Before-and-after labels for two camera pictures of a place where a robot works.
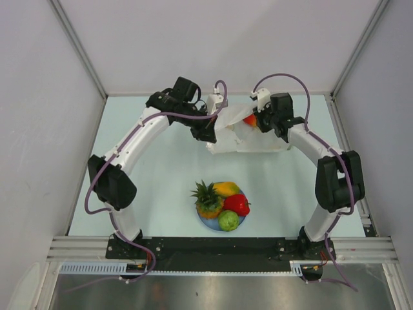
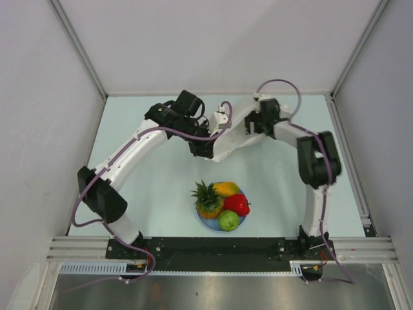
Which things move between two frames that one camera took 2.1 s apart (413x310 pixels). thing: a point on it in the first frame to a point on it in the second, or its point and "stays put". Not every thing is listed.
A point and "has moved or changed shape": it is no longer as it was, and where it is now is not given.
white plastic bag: [235, 135] has moved or changed shape
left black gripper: [206, 132] to [204, 149]
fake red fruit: [237, 203] stays put
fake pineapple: [209, 203] stays put
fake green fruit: [228, 221] stays put
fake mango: [224, 188] stays put
